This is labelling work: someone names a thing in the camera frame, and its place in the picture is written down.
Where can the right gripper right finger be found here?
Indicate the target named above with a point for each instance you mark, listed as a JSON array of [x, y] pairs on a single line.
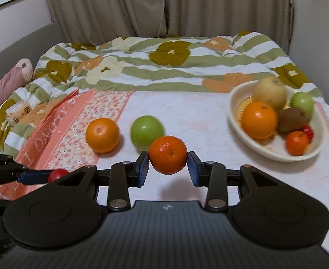
[[212, 175]]

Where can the red tomato in bowl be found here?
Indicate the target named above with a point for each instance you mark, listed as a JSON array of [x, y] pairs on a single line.
[[308, 131]]

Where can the small red tomato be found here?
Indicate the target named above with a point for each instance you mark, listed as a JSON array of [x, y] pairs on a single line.
[[56, 174]]

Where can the small tangerine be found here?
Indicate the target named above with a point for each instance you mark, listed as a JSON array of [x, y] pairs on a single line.
[[168, 155], [296, 143]]

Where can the beige curtain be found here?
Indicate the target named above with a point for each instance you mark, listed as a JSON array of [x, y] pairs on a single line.
[[99, 21]]

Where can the small printed box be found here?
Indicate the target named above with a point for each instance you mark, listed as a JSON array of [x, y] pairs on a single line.
[[16, 112]]

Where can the large yellow apple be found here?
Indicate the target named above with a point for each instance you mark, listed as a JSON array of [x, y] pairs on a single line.
[[271, 91]]

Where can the cream bowl with yellow print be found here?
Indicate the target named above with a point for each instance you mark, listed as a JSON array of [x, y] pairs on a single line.
[[273, 147]]

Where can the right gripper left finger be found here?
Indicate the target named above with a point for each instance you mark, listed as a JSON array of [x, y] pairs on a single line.
[[125, 175]]

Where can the small green apple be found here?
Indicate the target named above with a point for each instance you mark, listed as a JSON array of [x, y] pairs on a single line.
[[303, 101]]

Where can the grey sofa headboard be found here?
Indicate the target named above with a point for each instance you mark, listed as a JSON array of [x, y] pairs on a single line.
[[32, 47]]

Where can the green apple on towel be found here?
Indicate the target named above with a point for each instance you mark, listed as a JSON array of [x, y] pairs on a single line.
[[144, 131]]

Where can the large orange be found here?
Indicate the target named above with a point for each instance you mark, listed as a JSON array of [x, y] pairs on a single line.
[[259, 120], [102, 135]]

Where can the pink plush pillow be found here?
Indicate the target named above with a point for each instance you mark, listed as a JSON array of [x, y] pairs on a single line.
[[18, 76]]

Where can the white pink patterned towel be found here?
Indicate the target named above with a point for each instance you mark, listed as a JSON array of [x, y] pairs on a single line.
[[53, 134]]

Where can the brown kiwi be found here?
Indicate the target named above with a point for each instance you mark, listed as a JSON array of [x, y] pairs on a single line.
[[291, 119]]

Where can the striped floral quilt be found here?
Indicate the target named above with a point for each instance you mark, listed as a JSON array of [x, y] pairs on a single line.
[[175, 64]]

